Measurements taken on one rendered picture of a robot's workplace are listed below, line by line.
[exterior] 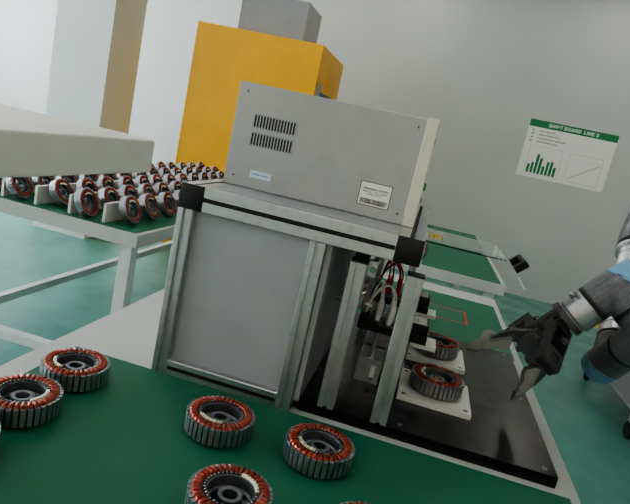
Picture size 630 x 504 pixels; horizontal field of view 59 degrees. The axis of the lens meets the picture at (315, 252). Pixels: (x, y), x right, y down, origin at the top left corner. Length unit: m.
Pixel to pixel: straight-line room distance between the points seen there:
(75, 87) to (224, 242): 4.08
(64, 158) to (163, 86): 6.81
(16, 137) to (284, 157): 0.72
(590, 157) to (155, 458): 6.14
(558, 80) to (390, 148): 5.62
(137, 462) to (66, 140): 0.52
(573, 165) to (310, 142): 5.66
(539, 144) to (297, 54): 2.96
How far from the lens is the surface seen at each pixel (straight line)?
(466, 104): 6.51
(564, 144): 6.61
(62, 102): 5.10
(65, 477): 0.85
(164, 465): 0.88
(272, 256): 1.00
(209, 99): 5.03
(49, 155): 0.49
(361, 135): 1.08
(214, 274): 1.05
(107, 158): 0.55
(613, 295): 1.19
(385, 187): 1.08
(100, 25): 4.97
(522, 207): 6.57
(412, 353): 1.42
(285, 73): 4.84
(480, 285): 2.80
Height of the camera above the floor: 1.25
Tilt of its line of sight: 12 degrees down
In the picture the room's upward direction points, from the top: 13 degrees clockwise
